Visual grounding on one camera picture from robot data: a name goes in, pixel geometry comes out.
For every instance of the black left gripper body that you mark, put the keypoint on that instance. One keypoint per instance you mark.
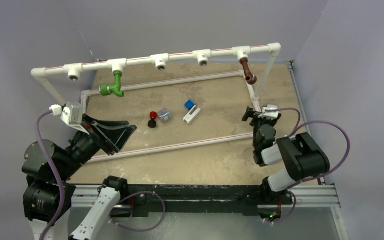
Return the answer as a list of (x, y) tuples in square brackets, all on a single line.
[(100, 134)]

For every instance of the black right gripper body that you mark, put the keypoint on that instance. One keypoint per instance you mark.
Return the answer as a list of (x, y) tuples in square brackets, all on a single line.
[(256, 121)]

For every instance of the brown copper faucet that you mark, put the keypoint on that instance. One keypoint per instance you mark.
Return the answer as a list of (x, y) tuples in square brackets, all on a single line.
[(249, 76)]

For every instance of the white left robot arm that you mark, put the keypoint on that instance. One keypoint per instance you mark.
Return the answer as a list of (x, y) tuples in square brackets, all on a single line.
[(48, 198)]

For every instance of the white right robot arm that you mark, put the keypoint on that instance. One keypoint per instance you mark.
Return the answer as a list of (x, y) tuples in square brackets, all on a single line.
[(302, 156)]

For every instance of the red and black faucet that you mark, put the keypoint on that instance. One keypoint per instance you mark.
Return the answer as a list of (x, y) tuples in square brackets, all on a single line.
[(152, 120)]

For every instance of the green faucet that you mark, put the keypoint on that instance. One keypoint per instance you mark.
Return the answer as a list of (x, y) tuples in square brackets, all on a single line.
[(115, 88)]

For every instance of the blue and white faucet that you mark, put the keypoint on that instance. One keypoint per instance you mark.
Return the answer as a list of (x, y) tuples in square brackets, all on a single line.
[(193, 111)]

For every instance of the clear grey faucet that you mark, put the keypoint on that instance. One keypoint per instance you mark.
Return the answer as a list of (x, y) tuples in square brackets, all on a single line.
[(164, 115)]

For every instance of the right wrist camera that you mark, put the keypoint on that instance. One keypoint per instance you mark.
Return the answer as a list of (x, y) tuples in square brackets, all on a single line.
[(269, 112)]

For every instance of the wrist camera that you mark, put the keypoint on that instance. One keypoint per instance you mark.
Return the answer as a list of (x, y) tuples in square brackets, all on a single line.
[(269, 112), (71, 114)]

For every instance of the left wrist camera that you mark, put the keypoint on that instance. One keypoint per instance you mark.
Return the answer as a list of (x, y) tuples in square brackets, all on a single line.
[(71, 114)]

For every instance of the white PVC pipe frame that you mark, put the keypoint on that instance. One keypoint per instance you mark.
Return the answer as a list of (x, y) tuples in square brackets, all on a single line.
[(160, 61)]

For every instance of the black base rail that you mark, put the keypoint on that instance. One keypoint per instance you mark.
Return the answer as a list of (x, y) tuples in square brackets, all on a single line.
[(248, 200)]

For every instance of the aluminium frame rail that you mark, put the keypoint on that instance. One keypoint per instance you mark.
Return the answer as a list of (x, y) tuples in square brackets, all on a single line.
[(307, 196)]

